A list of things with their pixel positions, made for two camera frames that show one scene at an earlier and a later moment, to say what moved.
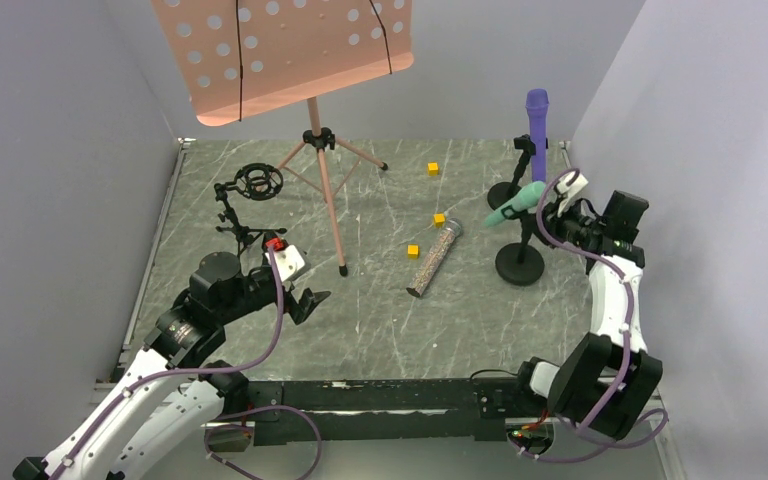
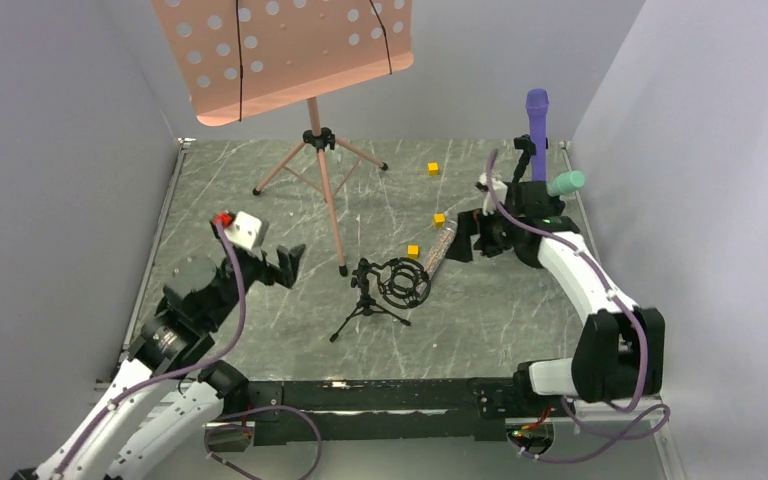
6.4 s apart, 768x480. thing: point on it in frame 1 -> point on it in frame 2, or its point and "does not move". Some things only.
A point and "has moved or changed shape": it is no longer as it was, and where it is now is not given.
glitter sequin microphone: (434, 258) does not move
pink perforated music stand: (238, 58) does not move
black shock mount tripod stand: (258, 181) -> (403, 282)
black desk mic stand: (503, 193) does not move
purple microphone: (537, 100) does not move
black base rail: (285, 413) does not move
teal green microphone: (528, 197) has moved or changed shape
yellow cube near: (413, 251) does not move
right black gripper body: (552, 218) -> (486, 234)
